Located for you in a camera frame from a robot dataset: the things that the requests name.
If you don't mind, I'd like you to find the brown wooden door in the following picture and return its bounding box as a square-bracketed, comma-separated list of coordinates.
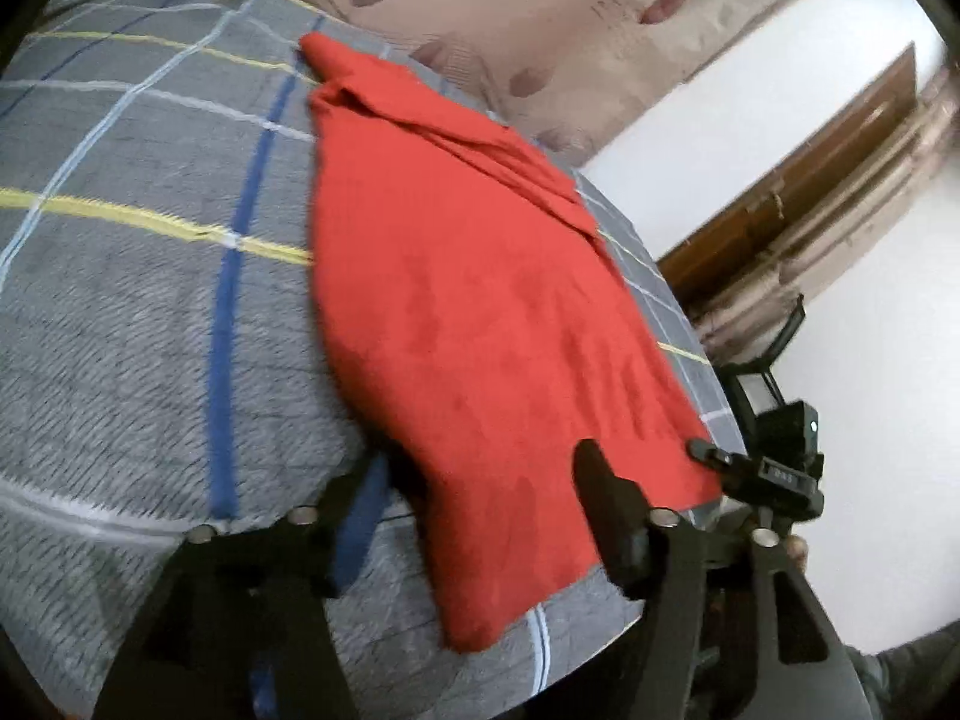
[655, 43, 920, 320]

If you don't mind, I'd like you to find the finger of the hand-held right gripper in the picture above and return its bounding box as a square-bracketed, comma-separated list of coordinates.
[686, 439, 751, 475]

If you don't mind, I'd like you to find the person's right forearm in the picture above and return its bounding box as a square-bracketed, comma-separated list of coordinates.
[846, 624, 960, 720]

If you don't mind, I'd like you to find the red knit sweater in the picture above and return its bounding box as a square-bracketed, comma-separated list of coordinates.
[298, 31, 725, 655]

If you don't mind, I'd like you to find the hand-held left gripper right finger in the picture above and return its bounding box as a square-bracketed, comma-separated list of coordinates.
[573, 439, 872, 720]

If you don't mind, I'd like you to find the grey plaid blanket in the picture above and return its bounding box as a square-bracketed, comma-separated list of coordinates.
[0, 0, 751, 720]

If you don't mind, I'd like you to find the beige leaf print curtain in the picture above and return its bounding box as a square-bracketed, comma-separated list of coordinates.
[45, 0, 882, 170]

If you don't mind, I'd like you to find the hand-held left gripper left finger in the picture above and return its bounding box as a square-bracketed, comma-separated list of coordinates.
[94, 456, 392, 720]

